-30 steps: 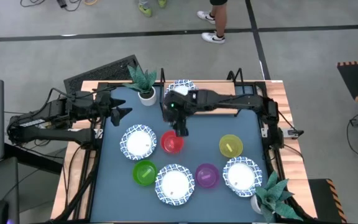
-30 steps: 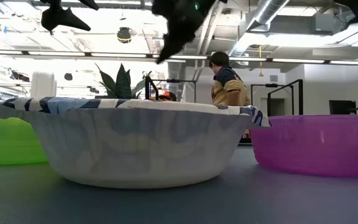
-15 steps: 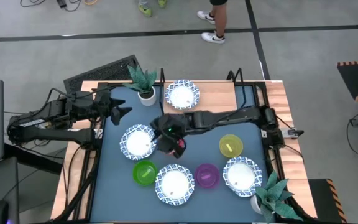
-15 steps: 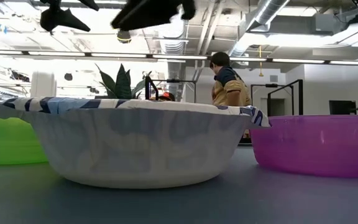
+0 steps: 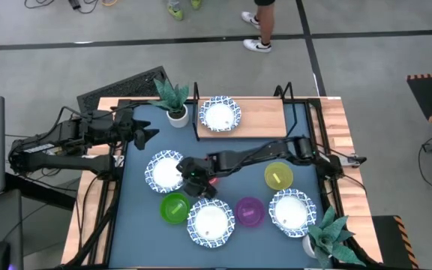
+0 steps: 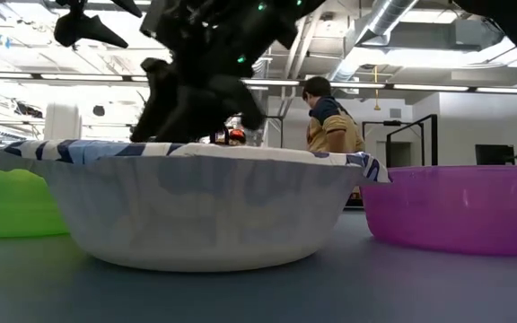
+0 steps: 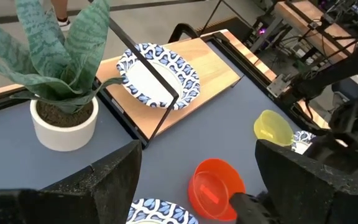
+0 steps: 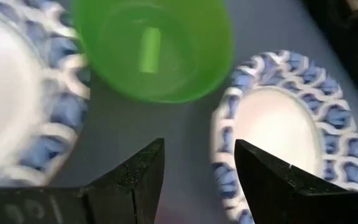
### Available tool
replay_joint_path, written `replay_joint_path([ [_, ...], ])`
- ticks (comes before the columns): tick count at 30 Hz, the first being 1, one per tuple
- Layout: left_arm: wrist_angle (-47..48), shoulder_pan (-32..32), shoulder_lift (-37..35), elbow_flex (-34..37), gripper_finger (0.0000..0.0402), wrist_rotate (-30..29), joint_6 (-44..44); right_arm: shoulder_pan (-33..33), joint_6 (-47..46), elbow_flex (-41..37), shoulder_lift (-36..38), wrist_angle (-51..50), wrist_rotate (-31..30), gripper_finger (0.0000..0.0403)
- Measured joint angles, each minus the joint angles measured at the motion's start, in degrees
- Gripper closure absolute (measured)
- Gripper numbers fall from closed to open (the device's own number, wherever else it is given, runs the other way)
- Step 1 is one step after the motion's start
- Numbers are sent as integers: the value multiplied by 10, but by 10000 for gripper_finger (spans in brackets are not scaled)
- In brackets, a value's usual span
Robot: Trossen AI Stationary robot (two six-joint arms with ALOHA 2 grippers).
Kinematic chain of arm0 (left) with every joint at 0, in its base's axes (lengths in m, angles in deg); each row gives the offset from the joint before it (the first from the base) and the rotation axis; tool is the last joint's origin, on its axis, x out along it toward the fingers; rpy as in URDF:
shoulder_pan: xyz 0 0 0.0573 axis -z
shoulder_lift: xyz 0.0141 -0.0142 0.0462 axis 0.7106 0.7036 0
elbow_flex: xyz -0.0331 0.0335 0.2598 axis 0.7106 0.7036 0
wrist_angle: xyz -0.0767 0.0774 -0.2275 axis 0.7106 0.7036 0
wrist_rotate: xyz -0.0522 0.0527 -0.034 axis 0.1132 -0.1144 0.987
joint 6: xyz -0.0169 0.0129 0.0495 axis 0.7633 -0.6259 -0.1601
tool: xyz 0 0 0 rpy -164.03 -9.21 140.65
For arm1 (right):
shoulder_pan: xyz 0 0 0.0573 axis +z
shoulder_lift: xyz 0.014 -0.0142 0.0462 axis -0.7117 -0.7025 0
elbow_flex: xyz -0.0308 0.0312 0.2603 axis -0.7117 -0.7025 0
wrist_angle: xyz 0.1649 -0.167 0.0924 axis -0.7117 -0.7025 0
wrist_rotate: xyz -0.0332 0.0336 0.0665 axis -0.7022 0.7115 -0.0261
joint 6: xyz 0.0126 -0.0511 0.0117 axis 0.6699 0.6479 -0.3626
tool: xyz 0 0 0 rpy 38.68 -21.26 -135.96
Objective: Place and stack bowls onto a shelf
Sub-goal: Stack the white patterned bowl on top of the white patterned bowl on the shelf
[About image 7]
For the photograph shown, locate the wooden shelf with black frame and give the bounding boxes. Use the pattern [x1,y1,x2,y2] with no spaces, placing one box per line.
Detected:
[87,0,245,149]

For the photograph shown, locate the orange plastic bowl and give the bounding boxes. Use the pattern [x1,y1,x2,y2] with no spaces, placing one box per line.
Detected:
[187,158,247,222]

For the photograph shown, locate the wooden workbench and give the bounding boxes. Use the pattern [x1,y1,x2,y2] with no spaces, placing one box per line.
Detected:
[273,0,358,63]

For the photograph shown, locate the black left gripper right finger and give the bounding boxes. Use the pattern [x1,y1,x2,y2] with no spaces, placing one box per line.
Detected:
[254,139,358,224]

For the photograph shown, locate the white bowl with patterned cloth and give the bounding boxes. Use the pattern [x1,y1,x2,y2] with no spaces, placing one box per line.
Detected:
[116,42,201,111]

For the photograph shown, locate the blue patterned paper bowl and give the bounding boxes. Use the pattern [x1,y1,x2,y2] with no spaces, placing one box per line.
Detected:
[290,130,317,156]
[126,198,200,224]

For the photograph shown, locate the white cylindrical plant pot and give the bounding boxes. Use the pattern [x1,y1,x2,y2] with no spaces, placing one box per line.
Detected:
[29,95,99,152]

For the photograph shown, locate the person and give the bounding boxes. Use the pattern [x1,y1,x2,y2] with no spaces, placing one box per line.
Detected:
[50,0,71,32]

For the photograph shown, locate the green snake plant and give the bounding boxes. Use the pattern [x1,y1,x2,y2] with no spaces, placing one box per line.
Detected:
[0,0,126,114]

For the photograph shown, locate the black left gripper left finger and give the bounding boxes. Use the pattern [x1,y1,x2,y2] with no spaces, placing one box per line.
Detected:
[0,139,143,224]

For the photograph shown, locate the grey metal bracket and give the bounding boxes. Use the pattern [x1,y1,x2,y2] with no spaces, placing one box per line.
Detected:
[265,73,291,99]

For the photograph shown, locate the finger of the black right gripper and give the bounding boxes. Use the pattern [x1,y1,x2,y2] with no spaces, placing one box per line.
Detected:
[229,192,281,224]

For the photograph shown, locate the yellow plastic bowl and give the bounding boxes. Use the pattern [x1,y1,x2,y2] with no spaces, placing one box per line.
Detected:
[253,109,295,147]

